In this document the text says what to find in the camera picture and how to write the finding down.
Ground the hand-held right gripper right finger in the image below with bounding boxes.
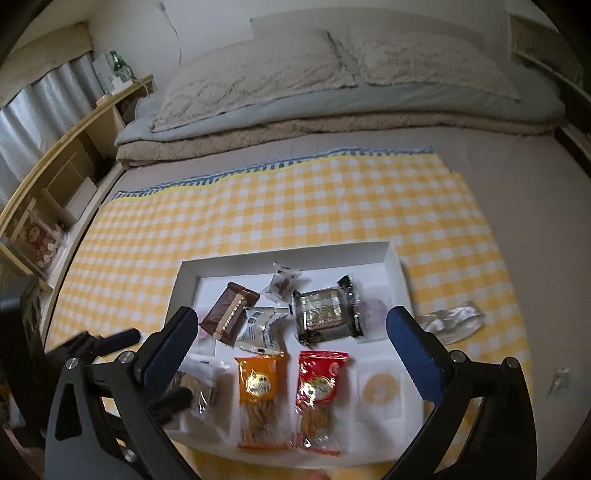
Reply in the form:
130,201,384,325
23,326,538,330
385,306,539,480

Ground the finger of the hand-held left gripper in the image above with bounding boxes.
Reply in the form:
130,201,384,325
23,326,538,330
152,387,194,420
44,328,140,365

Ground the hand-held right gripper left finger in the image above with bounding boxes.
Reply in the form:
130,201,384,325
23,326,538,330
44,305,199,480

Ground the large clear round cookie packet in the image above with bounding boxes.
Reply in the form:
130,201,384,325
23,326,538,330
173,357,236,439

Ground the purple round cookie packet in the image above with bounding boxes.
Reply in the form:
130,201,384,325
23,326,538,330
360,295,393,340

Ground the small clear beige cookie packet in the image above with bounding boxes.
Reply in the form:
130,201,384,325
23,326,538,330
356,362,407,423

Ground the brown chocolate packet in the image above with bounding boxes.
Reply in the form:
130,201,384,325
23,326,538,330
199,281,262,344

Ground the orange snack packet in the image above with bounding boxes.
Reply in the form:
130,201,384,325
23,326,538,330
233,353,287,449

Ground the silver snack packet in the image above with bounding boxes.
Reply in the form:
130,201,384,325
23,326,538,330
235,306,289,355

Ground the dark clear biscuit packet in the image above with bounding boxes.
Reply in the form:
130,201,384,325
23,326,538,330
290,274,365,347

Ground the red snack packet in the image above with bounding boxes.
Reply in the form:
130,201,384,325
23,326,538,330
291,350,350,450

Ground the white cardboard box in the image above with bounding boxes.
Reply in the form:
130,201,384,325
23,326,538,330
173,240,413,464

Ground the small clear dark candy packet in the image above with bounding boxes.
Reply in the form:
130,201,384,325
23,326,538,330
263,261,303,298

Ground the crumpled silver wrapper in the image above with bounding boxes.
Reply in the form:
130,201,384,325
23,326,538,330
413,299,486,344

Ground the white storage box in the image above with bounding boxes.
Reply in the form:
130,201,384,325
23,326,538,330
65,178,99,222

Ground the small clear wrapper piece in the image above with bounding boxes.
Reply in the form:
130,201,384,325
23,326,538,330
549,367,571,398

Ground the yellow checked mat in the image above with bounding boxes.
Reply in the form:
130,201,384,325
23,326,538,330
44,150,532,480

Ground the wooden bedside shelf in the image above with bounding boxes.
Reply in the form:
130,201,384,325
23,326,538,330
0,76,155,296

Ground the grey curtain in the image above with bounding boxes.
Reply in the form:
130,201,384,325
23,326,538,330
0,53,105,199

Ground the beige folded blanket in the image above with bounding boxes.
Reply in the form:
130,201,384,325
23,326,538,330
115,111,561,169

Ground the grey-blue duvet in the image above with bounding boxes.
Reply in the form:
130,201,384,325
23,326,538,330
113,78,566,144

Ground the beige quilted pillow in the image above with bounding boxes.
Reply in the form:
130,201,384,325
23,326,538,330
150,28,358,132
330,25,522,100

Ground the cream printed valance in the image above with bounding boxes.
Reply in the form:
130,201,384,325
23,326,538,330
0,21,95,107

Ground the green glass bottle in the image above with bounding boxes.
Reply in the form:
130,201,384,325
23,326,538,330
108,50,134,84

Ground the white wall cable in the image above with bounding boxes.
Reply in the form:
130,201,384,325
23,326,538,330
157,0,183,65

